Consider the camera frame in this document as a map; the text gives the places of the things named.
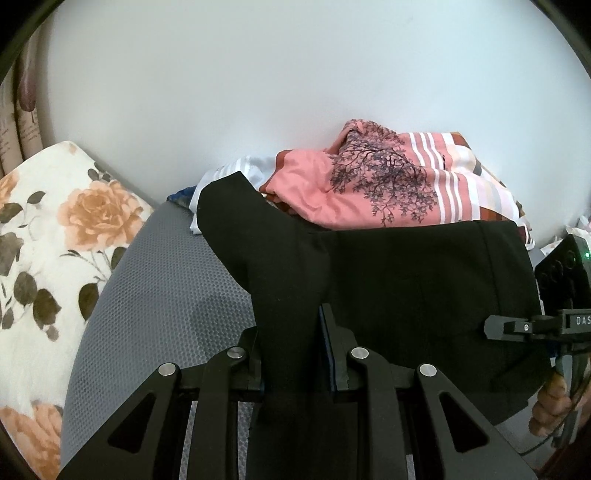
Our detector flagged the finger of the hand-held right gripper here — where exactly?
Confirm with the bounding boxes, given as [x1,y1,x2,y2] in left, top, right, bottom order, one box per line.
[484,310,561,343]

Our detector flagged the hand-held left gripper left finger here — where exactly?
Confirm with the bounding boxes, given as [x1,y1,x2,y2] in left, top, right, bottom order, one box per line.
[58,328,265,480]

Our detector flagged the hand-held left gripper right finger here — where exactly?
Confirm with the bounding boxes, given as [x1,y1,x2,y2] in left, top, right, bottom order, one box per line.
[318,302,539,480]

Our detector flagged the black pants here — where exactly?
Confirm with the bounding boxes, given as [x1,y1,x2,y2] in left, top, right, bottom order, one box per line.
[196,171,555,480]

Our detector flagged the person's right hand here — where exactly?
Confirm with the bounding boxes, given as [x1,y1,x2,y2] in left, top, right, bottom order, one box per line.
[529,371,577,437]

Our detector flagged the white plastic bag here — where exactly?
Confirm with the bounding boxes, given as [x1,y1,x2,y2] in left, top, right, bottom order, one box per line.
[539,215,591,259]

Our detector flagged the brown checked blanket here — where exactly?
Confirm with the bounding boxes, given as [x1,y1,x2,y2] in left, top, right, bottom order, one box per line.
[443,131,536,250]

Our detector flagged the pink tree-print cloth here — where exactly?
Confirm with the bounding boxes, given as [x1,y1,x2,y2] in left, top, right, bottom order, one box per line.
[259,119,481,232]

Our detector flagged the blue cloth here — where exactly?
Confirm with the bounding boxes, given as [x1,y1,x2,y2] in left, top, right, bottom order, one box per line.
[166,186,195,207]

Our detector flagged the white striped cloth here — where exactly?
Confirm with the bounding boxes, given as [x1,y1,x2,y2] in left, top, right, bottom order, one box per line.
[189,156,278,236]

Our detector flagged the floral pillow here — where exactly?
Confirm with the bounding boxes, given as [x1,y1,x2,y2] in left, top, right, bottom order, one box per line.
[0,141,155,462]

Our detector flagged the floral curtain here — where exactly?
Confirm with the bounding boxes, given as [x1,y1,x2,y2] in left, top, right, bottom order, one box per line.
[0,34,51,178]

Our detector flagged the black cable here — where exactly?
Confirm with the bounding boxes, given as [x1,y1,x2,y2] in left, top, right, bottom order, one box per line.
[519,429,561,457]

